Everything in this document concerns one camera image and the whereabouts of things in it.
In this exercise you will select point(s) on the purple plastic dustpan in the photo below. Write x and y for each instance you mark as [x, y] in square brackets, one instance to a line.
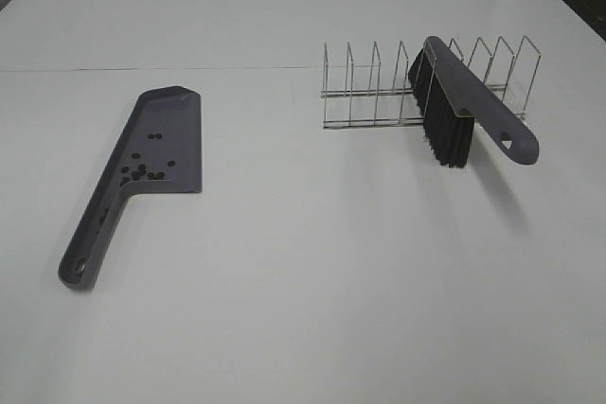
[177, 112]

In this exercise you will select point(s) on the purple hand brush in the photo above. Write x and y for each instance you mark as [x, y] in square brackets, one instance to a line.
[453, 99]

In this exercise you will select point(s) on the pile of coffee beans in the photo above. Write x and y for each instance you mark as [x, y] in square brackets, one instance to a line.
[138, 161]

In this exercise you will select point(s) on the metal wire rack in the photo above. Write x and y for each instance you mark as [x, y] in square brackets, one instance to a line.
[376, 93]

